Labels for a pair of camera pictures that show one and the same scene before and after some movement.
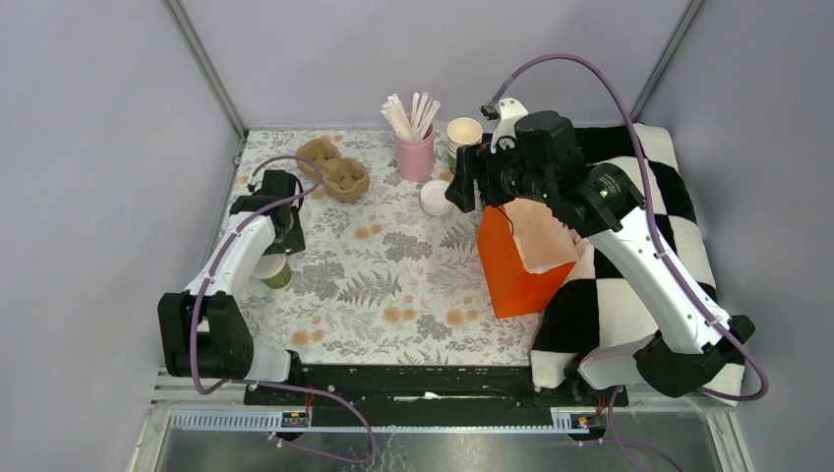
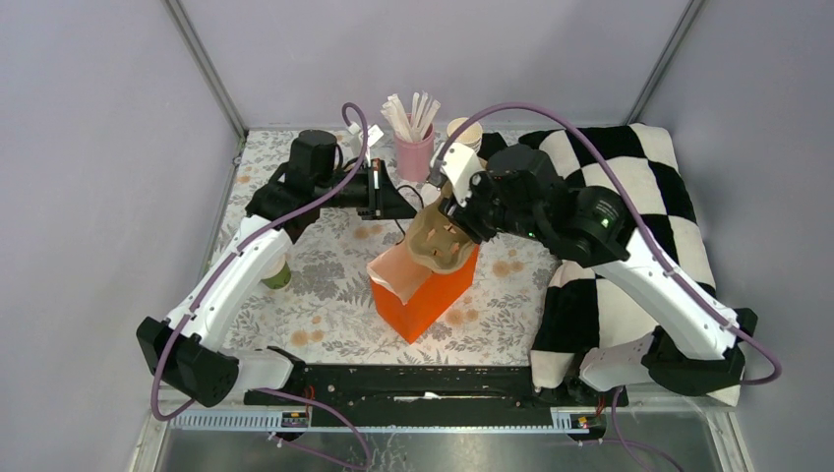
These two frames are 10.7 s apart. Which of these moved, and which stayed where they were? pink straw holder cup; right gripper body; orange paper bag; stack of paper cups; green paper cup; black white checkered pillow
Moved: orange paper bag; right gripper body
Stayed: stack of paper cups; green paper cup; black white checkered pillow; pink straw holder cup
